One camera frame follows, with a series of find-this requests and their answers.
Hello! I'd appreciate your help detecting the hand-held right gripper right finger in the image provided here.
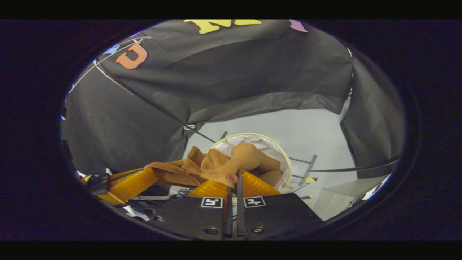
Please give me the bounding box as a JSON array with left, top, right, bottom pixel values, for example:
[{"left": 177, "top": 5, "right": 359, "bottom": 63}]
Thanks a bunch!
[{"left": 236, "top": 169, "right": 322, "bottom": 241}]

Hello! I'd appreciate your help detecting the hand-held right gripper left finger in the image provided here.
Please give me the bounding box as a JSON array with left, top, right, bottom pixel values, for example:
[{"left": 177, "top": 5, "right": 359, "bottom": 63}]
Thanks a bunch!
[{"left": 151, "top": 179, "right": 234, "bottom": 241}]

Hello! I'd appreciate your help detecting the brown shirt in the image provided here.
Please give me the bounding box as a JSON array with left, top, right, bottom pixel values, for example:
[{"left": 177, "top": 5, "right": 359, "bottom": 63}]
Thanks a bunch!
[{"left": 144, "top": 143, "right": 284, "bottom": 189}]

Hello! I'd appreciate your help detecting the white laundry hamper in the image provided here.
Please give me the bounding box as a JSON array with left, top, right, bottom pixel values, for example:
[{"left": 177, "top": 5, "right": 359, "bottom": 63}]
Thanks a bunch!
[{"left": 208, "top": 133, "right": 293, "bottom": 194}]

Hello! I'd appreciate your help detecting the black clothes rack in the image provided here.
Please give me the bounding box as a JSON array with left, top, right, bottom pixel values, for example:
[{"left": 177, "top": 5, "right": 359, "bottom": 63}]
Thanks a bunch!
[{"left": 95, "top": 60, "right": 402, "bottom": 188}]

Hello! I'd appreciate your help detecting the pale grey box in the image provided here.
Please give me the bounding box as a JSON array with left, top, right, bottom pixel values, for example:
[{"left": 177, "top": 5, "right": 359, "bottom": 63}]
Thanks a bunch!
[{"left": 312, "top": 175, "right": 391, "bottom": 221}]

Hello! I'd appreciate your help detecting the black backdrop cloth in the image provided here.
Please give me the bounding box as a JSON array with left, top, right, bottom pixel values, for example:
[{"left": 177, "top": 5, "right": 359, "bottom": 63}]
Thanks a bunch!
[{"left": 61, "top": 20, "right": 405, "bottom": 179}]

